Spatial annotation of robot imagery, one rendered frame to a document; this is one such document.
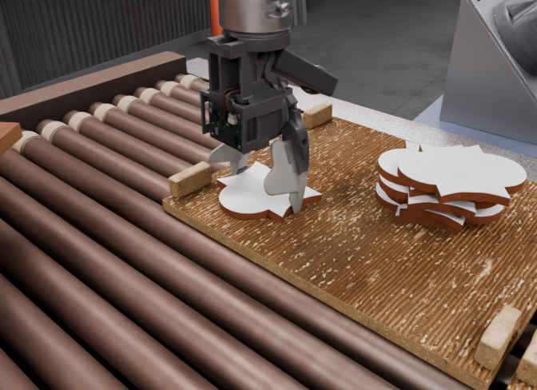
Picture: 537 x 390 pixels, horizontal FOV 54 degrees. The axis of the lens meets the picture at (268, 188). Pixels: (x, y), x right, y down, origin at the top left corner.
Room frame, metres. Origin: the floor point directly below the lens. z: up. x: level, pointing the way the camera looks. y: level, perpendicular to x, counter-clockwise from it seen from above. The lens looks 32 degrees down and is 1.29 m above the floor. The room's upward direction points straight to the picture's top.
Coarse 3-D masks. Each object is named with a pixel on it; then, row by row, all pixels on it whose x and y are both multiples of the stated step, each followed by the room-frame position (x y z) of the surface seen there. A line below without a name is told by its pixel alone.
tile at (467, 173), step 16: (400, 160) 0.52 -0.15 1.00; (416, 160) 0.52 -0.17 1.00; (432, 160) 0.52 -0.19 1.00; (448, 160) 0.52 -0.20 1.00; (464, 160) 0.52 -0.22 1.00; (480, 160) 0.52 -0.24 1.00; (496, 160) 0.52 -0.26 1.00; (400, 176) 0.50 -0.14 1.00; (416, 176) 0.49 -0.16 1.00; (432, 176) 0.49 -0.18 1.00; (448, 176) 0.49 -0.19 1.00; (464, 176) 0.49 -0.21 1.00; (480, 176) 0.49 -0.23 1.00; (496, 176) 0.49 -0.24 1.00; (512, 176) 0.49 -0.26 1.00; (432, 192) 0.47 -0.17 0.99; (448, 192) 0.45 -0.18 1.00; (464, 192) 0.46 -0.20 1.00; (480, 192) 0.45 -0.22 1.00; (496, 192) 0.45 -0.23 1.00; (512, 192) 0.47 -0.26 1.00
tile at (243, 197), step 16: (240, 176) 0.58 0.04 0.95; (256, 176) 0.58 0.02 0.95; (224, 192) 0.54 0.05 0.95; (240, 192) 0.54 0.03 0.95; (256, 192) 0.54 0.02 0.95; (304, 192) 0.54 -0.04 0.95; (224, 208) 0.51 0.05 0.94; (240, 208) 0.51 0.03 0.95; (256, 208) 0.51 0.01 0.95; (272, 208) 0.51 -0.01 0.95; (288, 208) 0.51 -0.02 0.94
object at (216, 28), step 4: (212, 0) 4.18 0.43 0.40; (216, 0) 4.16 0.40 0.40; (212, 4) 4.18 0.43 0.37; (216, 4) 4.16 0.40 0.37; (212, 8) 4.18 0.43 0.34; (216, 8) 4.16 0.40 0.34; (212, 12) 4.18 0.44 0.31; (216, 12) 4.16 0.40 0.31; (212, 16) 4.18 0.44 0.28; (216, 16) 4.16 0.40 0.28; (212, 20) 4.19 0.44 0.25; (216, 20) 4.16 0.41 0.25; (212, 24) 4.19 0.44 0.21; (216, 24) 4.16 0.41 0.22; (212, 28) 4.19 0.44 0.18; (216, 28) 4.16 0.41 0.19; (220, 28) 4.16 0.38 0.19; (212, 32) 4.20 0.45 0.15; (216, 32) 4.16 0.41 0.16; (220, 32) 4.16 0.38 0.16; (212, 36) 4.20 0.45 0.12
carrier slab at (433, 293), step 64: (320, 128) 0.75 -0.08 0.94; (192, 192) 0.56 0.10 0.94; (320, 192) 0.56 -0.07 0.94; (256, 256) 0.44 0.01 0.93; (320, 256) 0.44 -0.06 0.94; (384, 256) 0.44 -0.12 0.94; (448, 256) 0.44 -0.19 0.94; (512, 256) 0.44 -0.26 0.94; (384, 320) 0.34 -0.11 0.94; (448, 320) 0.34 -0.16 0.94
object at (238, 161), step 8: (224, 144) 0.56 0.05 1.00; (216, 152) 0.56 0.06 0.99; (224, 152) 0.57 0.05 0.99; (232, 152) 0.58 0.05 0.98; (240, 152) 0.58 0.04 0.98; (208, 160) 0.56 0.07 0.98; (216, 160) 0.57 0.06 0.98; (224, 160) 0.58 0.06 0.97; (232, 160) 0.59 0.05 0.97; (240, 160) 0.58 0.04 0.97; (232, 168) 0.59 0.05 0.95; (240, 168) 0.59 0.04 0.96
